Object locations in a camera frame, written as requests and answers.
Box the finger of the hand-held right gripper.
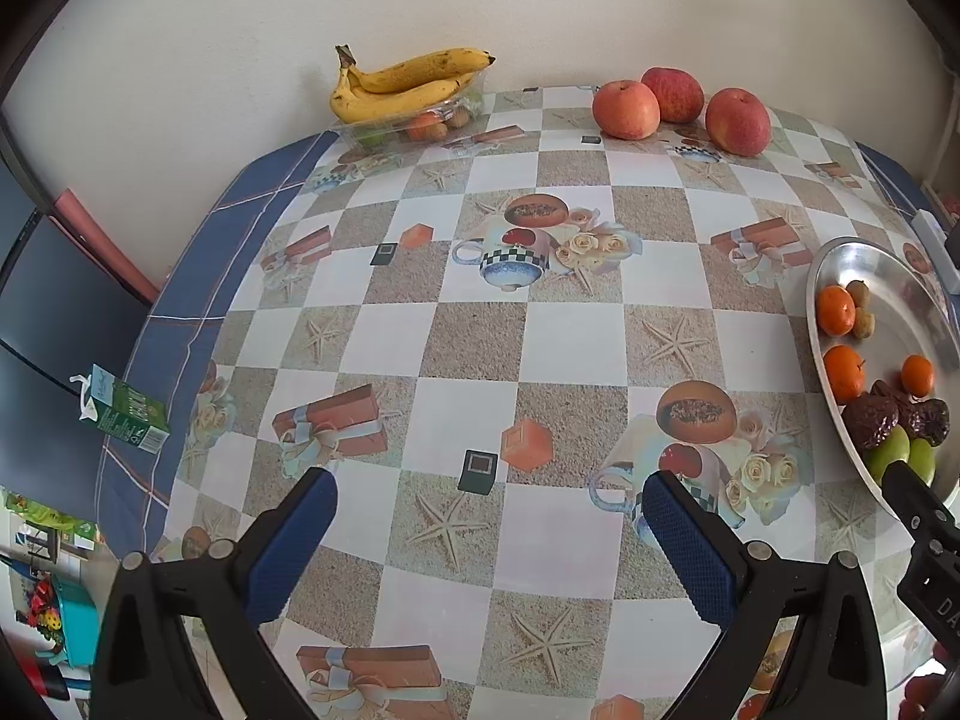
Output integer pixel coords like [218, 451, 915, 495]
[881, 460, 960, 552]

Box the dark cabinet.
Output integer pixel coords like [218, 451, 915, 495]
[0, 157, 158, 511]

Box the round metal plate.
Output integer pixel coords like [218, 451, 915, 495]
[806, 237, 960, 518]

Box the green and white carton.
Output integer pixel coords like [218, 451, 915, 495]
[71, 364, 172, 452]

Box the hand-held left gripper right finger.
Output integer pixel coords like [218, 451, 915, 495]
[643, 469, 890, 720]

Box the clear plastic container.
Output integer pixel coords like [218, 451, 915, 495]
[334, 71, 488, 151]

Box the teal plastic bin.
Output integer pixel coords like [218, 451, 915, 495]
[52, 581, 102, 668]

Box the green pear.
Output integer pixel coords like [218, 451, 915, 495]
[906, 436, 937, 487]
[862, 426, 912, 473]

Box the dark brown avocado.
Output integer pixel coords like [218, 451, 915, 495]
[841, 381, 901, 451]
[896, 397, 951, 447]

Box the yellow banana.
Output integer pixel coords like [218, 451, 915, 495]
[330, 49, 481, 125]
[346, 47, 497, 95]

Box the checkered printed tablecloth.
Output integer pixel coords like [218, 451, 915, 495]
[94, 86, 960, 720]

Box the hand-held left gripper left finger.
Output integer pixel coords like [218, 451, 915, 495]
[90, 467, 340, 720]

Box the green yellow bag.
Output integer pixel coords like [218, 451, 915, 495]
[4, 491, 102, 552]

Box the red apple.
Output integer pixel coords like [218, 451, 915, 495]
[641, 67, 706, 125]
[592, 79, 661, 141]
[705, 88, 771, 158]

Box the small orange mandarin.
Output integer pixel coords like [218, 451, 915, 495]
[900, 354, 936, 398]
[815, 285, 857, 337]

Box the large orange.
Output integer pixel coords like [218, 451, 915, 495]
[823, 345, 867, 406]

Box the pink chair back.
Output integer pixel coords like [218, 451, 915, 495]
[52, 190, 162, 305]

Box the white power strip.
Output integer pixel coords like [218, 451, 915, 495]
[911, 210, 950, 256]

